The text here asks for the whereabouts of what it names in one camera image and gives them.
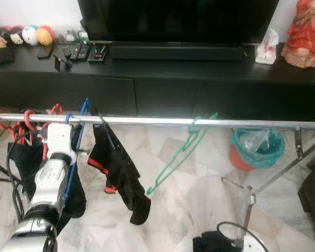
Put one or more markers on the blue plastic hanger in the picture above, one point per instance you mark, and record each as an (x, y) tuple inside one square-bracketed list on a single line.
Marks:
[(71, 181)]

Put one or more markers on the green plastic hanger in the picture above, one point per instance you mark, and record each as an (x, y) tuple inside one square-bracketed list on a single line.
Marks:
[(163, 176)]

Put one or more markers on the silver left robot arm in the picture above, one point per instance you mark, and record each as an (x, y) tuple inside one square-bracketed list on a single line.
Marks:
[(47, 184)]

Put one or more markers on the black shorts red trim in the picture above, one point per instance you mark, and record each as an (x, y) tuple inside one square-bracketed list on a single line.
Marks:
[(121, 173)]

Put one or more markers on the dark navy printed t-shirt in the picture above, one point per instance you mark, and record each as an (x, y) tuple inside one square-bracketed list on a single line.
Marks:
[(76, 199)]

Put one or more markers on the black folded stand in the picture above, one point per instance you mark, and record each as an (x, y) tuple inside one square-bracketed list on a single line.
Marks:
[(62, 62)]

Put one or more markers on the black TV cabinet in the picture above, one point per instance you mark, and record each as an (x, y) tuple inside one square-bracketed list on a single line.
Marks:
[(163, 94)]

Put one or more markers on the black remote control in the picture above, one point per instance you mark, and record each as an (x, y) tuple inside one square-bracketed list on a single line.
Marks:
[(76, 51), (66, 52)]

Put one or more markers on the black smartphone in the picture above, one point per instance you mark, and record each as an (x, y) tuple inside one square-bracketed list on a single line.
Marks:
[(45, 52)]

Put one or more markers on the green circuit board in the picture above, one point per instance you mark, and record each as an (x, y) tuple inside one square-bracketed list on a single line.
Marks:
[(83, 37)]

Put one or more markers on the orange round toy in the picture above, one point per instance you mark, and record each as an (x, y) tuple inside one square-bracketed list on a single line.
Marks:
[(44, 35)]

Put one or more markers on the orange bin green bag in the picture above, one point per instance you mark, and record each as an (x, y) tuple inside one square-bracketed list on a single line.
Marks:
[(262, 157)]

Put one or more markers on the black soundbar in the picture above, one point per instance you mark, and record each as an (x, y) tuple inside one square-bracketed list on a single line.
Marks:
[(173, 51)]

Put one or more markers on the black white round toy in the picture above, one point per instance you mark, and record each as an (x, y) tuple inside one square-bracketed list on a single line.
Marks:
[(16, 34)]

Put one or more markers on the black round plush toy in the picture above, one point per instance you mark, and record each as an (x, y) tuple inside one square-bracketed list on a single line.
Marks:
[(4, 34)]

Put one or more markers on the red figurine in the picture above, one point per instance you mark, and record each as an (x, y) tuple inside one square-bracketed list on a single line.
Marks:
[(304, 37)]

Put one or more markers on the silver tripod rack stand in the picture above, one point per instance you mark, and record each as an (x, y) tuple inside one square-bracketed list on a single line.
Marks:
[(250, 202)]

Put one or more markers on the black flat television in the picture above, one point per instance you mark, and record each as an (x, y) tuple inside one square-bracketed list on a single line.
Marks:
[(173, 21)]

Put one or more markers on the white tissue box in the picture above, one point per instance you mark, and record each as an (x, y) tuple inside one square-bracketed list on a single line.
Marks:
[(266, 52)]

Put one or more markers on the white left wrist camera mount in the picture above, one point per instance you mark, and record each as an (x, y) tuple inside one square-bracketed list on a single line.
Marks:
[(60, 139)]

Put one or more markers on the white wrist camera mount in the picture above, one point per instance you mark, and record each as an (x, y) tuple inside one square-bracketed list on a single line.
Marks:
[(252, 245), (60, 139)]

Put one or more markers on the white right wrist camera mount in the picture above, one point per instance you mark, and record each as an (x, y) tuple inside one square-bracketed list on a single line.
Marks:
[(252, 245)]

